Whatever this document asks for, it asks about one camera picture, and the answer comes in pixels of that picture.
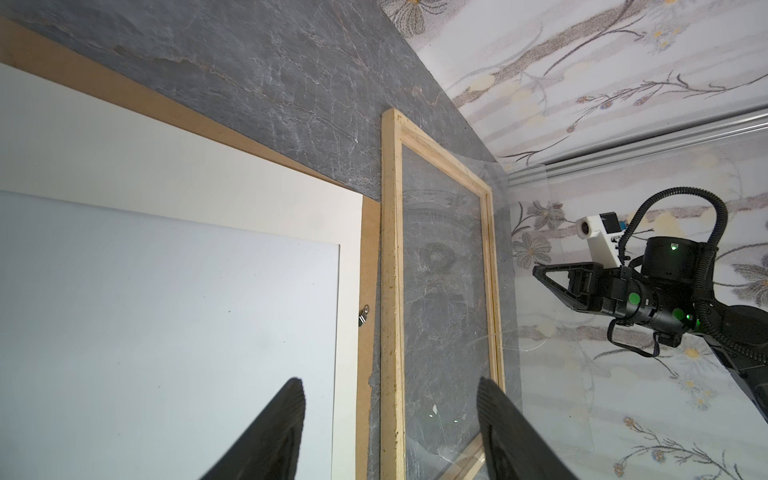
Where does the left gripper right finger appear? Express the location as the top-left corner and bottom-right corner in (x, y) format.
(476, 377), (577, 480)

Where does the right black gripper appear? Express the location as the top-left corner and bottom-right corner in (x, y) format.
(532, 236), (714, 348)

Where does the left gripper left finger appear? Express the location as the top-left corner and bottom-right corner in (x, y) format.
(202, 378), (306, 480)

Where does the clear acrylic sheet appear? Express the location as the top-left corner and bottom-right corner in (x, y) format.
(402, 150), (592, 479)

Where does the white mat photo sheet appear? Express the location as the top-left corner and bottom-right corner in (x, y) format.
(1, 66), (363, 479)

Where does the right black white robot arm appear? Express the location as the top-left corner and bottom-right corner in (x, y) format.
(533, 236), (767, 413)

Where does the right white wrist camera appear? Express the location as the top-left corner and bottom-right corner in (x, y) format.
(576, 212), (625, 268)

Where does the right black cable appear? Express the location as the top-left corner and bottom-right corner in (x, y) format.
(616, 186), (768, 367)

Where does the right corner aluminium post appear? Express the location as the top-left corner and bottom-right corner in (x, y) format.
(506, 107), (767, 188)

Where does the brown frame backing board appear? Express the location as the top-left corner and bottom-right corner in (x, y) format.
(1, 17), (376, 479)

